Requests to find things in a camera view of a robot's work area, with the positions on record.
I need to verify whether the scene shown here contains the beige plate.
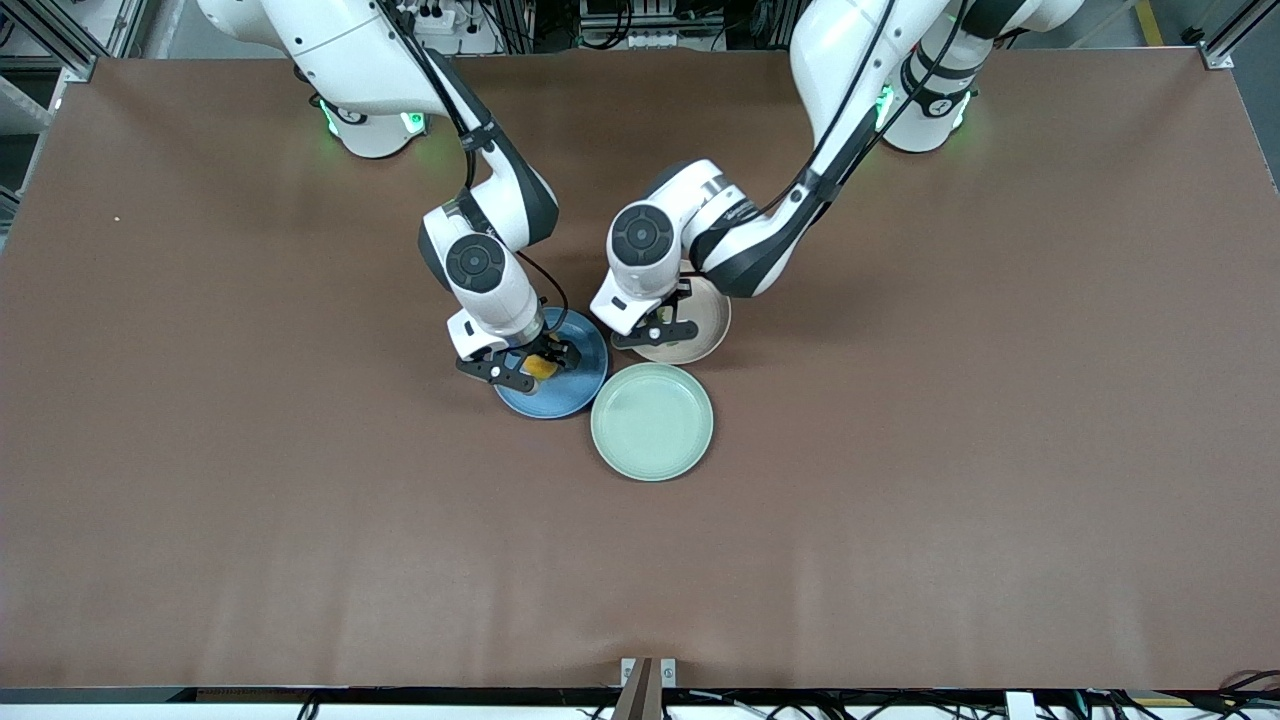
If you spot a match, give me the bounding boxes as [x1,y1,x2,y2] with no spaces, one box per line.
[630,275,732,365]

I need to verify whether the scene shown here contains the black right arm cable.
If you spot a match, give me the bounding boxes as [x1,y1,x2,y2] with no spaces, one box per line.
[375,0,571,341]

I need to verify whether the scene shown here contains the light green plate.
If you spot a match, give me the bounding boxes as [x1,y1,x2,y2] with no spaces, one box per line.
[590,362,715,483]

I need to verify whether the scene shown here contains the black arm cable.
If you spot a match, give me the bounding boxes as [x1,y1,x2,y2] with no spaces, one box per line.
[375,0,571,341]
[760,0,976,216]

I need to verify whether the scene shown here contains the aluminium frame profile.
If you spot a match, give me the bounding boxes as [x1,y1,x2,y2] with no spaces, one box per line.
[1200,0,1280,71]
[0,0,151,83]

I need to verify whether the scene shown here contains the blue plate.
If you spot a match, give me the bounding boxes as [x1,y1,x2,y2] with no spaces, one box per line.
[495,306,609,420]

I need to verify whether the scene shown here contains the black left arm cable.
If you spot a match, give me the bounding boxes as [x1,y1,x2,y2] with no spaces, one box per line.
[760,0,976,216]

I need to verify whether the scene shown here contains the white power strip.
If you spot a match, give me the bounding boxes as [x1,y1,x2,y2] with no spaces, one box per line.
[400,0,459,36]

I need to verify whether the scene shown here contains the camera post with white bracket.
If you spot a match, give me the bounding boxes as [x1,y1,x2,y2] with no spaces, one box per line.
[612,657,678,720]

